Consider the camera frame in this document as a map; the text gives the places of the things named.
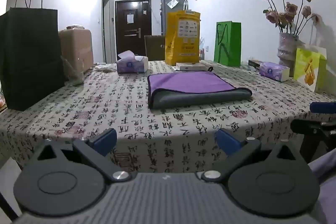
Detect purple and grey towel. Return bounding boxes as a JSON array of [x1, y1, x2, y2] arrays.
[[147, 71, 253, 109]]

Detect person's purple clothing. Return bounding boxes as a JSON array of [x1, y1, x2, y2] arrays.
[[307, 153, 336, 224]]

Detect dark flat box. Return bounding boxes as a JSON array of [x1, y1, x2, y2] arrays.
[[248, 59, 266, 68]]

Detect dark brown door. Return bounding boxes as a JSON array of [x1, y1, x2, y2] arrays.
[[115, 0, 152, 56]]

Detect grey refrigerator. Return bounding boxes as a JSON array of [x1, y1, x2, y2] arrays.
[[161, 0, 188, 36]]

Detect clear drinking glass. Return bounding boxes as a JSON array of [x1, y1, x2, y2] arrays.
[[61, 56, 85, 86]]

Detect green paper bag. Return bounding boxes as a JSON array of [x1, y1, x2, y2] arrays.
[[213, 21, 242, 67]]

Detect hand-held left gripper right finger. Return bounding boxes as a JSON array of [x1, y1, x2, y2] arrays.
[[197, 128, 303, 183]]

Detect dried pink roses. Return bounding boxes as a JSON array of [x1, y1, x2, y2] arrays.
[[256, 0, 323, 36]]

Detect crumpled white tissue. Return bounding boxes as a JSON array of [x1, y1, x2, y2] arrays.
[[94, 63, 117, 72]]

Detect white plastic bag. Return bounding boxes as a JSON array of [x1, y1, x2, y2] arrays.
[[199, 37, 206, 60]]

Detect yellow-green gift bag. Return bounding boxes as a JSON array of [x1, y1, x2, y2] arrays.
[[293, 45, 327, 93]]

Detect sealed purple tissue pack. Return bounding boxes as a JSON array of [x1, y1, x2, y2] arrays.
[[259, 62, 291, 82]]

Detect flat white box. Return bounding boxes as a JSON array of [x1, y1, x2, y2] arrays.
[[175, 62, 207, 71]]

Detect grey wrapped vase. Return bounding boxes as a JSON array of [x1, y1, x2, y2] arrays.
[[278, 32, 305, 77]]

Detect calligraphy printed tablecloth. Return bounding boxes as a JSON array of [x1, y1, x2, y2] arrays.
[[0, 59, 336, 178]]

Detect yellow printed bag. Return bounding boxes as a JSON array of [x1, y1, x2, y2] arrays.
[[164, 10, 201, 66]]

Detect open purple tissue pack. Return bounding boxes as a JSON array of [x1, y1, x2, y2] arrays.
[[116, 50, 149, 74]]

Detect brown cardboard box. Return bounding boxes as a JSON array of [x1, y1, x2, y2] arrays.
[[58, 26, 94, 73]]

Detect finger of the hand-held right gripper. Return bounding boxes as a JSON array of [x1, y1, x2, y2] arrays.
[[290, 118, 336, 164], [309, 101, 336, 115]]

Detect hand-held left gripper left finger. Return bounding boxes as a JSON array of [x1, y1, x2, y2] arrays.
[[35, 128, 130, 183]]

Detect black paper bag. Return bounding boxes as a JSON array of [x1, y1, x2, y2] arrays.
[[0, 0, 66, 111]]

